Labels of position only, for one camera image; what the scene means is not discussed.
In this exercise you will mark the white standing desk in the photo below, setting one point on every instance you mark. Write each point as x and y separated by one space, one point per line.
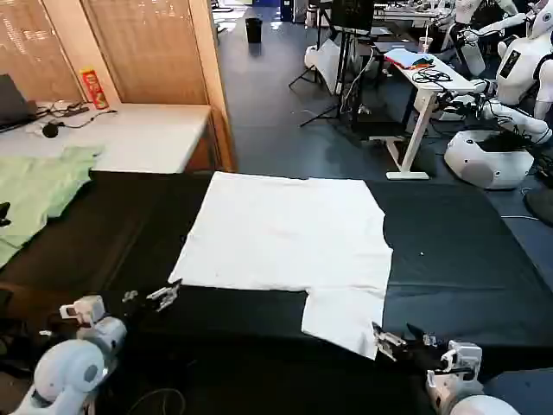
425 93

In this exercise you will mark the red snack can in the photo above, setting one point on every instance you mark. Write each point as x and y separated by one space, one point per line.
95 88

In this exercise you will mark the white humanoid robot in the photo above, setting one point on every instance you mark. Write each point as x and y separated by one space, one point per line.
518 73
468 26

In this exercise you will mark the white shirt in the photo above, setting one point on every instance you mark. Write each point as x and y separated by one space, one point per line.
285 242

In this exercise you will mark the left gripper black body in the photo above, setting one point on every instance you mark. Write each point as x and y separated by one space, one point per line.
139 308

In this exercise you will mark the dark laptop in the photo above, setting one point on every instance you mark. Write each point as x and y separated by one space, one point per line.
13 101

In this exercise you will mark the black monitor on tripod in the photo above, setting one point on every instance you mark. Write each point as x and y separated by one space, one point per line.
352 15

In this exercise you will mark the black waste bin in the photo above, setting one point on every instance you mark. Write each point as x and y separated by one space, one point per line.
254 30

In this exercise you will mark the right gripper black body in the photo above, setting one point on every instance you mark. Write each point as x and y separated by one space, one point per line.
421 352

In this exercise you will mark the wooden partition wall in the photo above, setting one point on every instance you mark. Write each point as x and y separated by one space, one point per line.
155 52

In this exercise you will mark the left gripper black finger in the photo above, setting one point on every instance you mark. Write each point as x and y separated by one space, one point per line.
168 302
166 289

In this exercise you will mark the black table cloth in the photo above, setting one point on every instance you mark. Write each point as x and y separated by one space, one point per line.
453 259

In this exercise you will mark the black power strip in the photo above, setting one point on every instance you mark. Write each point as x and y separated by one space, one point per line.
71 109

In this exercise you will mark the white side table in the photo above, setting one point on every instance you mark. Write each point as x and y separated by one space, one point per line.
138 138

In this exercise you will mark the small black round device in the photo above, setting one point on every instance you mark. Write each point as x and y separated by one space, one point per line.
51 129

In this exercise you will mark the pale green shirt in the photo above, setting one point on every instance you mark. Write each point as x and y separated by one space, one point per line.
34 190

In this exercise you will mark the white bag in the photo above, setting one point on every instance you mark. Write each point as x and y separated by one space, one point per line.
324 60

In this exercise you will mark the blue cloth pile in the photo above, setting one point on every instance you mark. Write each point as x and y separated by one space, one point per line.
404 58

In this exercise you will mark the black clamp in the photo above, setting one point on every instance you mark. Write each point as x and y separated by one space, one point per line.
3 214

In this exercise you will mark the dark round floor base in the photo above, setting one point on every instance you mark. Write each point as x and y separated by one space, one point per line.
542 207

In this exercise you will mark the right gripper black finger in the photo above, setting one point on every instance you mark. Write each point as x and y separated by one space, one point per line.
385 351
388 336

